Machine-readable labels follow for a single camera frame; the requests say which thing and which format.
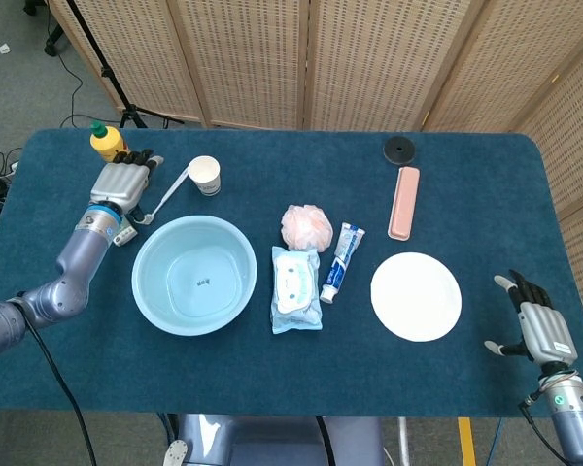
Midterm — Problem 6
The blue wet wipes pack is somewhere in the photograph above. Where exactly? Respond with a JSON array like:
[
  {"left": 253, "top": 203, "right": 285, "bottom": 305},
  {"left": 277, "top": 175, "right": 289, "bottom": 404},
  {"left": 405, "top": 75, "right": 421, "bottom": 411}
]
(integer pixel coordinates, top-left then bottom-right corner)
[{"left": 270, "top": 245, "right": 324, "bottom": 336}]

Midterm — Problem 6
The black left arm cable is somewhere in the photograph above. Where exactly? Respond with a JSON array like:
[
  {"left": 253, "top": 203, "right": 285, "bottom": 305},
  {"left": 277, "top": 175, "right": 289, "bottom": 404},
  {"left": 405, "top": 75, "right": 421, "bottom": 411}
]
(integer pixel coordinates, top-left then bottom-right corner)
[{"left": 17, "top": 290, "right": 101, "bottom": 466}]

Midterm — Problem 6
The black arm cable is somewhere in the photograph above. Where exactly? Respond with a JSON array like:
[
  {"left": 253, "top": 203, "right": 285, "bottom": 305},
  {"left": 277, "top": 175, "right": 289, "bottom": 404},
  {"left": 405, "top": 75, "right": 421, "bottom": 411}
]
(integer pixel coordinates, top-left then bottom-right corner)
[
  {"left": 17, "top": 290, "right": 101, "bottom": 466},
  {"left": 517, "top": 393, "right": 572, "bottom": 466}
]

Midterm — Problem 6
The yellow bottle with green cap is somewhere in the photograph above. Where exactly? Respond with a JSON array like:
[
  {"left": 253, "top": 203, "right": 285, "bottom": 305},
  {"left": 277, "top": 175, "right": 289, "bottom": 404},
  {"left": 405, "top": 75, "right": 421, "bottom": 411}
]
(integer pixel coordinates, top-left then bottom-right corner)
[{"left": 88, "top": 120, "right": 127, "bottom": 164}]

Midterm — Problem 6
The dark blue table cloth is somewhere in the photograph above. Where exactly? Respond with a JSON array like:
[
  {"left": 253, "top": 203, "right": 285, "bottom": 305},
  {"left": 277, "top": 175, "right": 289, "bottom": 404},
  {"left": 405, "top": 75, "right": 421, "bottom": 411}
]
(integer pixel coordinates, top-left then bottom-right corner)
[{"left": 0, "top": 128, "right": 583, "bottom": 418}]

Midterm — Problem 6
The white paper plate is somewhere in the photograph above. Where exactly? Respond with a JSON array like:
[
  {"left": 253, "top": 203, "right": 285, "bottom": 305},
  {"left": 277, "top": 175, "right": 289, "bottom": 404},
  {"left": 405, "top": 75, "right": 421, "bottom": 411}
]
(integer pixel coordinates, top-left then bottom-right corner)
[{"left": 370, "top": 251, "right": 463, "bottom": 343}]

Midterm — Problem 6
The white paper cup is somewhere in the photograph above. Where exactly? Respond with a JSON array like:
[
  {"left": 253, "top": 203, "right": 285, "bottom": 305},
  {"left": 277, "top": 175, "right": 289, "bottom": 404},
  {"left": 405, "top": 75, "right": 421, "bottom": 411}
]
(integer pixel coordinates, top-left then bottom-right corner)
[{"left": 188, "top": 154, "right": 223, "bottom": 197}]

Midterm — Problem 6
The wicker folding screen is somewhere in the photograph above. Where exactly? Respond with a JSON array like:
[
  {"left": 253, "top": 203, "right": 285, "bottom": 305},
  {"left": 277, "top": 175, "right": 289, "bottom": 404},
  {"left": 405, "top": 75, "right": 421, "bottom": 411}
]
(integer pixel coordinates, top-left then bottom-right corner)
[{"left": 48, "top": 0, "right": 583, "bottom": 350}]

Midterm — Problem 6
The light blue plastic basin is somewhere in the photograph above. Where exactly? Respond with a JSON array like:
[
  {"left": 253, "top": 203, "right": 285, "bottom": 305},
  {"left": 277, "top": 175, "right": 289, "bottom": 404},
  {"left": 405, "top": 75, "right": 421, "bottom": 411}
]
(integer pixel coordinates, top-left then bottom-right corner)
[{"left": 131, "top": 216, "right": 258, "bottom": 337}]

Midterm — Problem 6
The pink bath loofah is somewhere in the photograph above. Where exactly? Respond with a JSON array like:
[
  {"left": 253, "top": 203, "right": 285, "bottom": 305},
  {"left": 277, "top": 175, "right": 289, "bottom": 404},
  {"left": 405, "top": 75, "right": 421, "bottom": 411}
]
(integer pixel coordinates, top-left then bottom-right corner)
[{"left": 280, "top": 204, "right": 336, "bottom": 252}]

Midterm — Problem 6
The black wheeled stand base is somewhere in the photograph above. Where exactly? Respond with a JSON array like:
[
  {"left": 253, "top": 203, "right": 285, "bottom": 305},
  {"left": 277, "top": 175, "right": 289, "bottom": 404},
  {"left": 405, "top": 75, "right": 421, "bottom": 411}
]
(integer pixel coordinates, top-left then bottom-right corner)
[{"left": 22, "top": 0, "right": 65, "bottom": 58}]

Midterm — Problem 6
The white toothbrush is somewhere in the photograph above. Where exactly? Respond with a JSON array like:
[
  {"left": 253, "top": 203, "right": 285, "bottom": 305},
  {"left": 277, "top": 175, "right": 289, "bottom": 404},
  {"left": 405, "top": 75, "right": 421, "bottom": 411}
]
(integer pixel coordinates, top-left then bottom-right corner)
[{"left": 143, "top": 164, "right": 193, "bottom": 225}]

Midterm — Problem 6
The black round disc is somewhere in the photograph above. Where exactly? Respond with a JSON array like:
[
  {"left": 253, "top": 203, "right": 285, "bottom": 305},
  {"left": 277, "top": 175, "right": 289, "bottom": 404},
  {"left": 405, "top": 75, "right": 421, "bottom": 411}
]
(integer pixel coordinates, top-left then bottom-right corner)
[{"left": 383, "top": 136, "right": 418, "bottom": 164}]

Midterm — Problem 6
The blue white toothpaste tube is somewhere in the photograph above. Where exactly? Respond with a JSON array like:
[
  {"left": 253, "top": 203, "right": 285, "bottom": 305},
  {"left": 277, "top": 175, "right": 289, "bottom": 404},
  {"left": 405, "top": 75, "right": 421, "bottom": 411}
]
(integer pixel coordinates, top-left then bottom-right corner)
[{"left": 319, "top": 221, "right": 367, "bottom": 305}]

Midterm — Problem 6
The black tripod stand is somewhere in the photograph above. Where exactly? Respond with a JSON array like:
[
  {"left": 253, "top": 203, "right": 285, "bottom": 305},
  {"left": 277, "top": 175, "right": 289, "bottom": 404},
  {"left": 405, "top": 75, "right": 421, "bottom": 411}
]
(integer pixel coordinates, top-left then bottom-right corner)
[{"left": 65, "top": 0, "right": 186, "bottom": 130}]

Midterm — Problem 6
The pink toothbrush case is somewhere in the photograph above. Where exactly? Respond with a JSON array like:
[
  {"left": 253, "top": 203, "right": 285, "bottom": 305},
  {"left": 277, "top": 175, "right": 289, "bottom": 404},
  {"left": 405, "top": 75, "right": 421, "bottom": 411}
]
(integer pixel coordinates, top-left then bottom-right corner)
[{"left": 387, "top": 165, "right": 422, "bottom": 242}]

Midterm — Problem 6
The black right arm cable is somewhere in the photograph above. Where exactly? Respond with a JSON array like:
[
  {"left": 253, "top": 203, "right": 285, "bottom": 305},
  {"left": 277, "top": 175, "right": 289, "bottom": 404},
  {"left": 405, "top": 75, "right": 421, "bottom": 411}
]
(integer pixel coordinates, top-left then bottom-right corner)
[{"left": 517, "top": 393, "right": 572, "bottom": 466}]

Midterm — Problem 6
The blue-grey robot torso base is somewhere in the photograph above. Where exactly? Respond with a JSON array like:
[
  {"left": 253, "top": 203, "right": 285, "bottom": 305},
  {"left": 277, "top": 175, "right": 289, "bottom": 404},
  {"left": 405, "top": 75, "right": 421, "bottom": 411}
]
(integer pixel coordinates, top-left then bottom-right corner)
[{"left": 162, "top": 412, "right": 388, "bottom": 466}]

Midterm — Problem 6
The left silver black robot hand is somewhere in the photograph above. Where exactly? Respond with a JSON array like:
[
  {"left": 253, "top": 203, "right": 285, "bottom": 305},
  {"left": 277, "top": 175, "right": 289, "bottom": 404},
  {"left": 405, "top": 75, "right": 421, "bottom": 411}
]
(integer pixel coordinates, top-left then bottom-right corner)
[{"left": 88, "top": 149, "right": 166, "bottom": 225}]

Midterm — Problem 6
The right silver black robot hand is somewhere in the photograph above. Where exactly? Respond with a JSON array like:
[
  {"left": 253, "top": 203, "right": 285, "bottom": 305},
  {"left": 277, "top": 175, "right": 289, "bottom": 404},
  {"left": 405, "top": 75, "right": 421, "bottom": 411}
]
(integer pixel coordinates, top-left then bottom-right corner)
[{"left": 484, "top": 269, "right": 579, "bottom": 365}]

